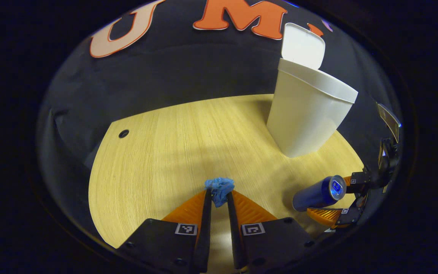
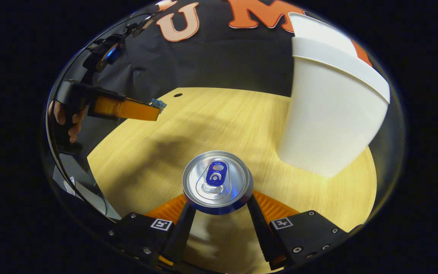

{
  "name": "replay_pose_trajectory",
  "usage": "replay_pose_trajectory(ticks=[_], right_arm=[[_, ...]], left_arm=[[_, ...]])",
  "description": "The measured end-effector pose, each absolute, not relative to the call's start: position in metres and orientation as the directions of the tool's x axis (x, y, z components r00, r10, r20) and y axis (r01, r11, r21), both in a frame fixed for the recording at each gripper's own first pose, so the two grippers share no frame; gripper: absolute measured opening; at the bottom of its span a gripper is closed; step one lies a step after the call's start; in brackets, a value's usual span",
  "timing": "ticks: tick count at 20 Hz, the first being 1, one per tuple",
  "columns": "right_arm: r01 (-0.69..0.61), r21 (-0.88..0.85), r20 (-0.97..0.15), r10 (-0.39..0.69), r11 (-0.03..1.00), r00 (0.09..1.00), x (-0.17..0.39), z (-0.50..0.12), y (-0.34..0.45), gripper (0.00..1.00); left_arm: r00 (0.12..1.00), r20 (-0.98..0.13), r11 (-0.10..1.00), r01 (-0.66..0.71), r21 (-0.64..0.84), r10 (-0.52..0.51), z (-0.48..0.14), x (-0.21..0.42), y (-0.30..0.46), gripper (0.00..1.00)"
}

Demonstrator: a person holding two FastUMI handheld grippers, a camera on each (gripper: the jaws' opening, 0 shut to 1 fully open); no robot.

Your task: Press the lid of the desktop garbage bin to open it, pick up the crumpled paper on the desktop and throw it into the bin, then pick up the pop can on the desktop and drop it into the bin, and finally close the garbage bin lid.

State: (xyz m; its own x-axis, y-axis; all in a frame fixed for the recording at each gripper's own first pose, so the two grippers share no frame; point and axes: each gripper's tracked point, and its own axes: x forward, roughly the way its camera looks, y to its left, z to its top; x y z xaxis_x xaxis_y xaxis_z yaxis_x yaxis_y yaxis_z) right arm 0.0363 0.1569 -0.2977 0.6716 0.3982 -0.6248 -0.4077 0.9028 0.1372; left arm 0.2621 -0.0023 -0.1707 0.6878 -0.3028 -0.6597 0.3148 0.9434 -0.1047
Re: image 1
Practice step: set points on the blue pop can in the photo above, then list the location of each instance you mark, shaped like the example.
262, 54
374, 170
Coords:
314, 196

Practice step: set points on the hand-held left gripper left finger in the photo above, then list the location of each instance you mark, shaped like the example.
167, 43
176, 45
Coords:
203, 236

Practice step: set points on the black backdrop cloth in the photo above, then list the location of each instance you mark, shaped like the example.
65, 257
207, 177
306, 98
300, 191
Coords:
188, 68

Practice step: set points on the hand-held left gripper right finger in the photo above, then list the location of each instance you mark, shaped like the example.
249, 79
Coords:
235, 236

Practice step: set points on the white desktop garbage bin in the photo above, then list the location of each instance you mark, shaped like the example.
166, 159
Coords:
306, 114

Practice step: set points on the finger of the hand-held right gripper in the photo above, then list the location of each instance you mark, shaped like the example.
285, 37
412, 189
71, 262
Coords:
359, 182
329, 216

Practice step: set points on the blue paper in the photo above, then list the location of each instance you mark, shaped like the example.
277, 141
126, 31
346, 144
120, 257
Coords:
219, 188

